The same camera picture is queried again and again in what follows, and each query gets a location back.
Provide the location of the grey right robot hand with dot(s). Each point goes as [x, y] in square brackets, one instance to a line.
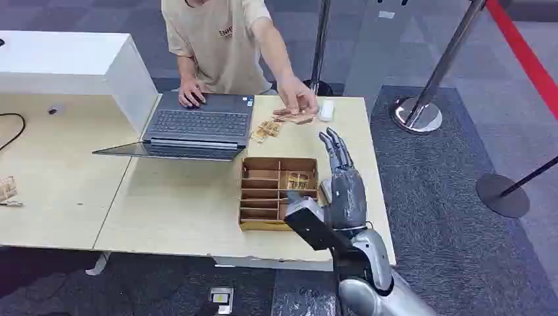
[348, 196]

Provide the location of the person's right hand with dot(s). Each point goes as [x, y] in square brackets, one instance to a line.
[190, 91]

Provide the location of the person's left hand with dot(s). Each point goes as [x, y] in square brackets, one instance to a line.
[296, 94]

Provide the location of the stack of brown cards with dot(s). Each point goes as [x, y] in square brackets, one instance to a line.
[290, 117]

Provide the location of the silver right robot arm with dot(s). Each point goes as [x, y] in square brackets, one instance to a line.
[375, 255]

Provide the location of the dark grey laptop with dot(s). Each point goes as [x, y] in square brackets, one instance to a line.
[205, 122]

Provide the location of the small white device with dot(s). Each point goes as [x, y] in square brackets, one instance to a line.
[326, 110]

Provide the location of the chrome stanchion with black base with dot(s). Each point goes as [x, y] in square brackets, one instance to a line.
[321, 43]

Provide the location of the person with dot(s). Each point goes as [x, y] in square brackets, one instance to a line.
[222, 43]

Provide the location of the wooden card box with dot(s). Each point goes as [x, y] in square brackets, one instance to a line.
[263, 200]

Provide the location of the white floor label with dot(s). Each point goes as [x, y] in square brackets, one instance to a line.
[386, 14]

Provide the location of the white desk partition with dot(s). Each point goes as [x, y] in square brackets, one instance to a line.
[65, 56]

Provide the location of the black stanchion with flat base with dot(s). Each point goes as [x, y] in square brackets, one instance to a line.
[501, 196]

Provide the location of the floor socket plate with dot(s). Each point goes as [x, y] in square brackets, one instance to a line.
[221, 299]

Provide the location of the white desk leg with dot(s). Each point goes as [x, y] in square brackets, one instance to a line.
[98, 264]

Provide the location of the red barrier belt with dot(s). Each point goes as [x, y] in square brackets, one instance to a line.
[523, 52]

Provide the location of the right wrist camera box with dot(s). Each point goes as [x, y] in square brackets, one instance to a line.
[311, 222]

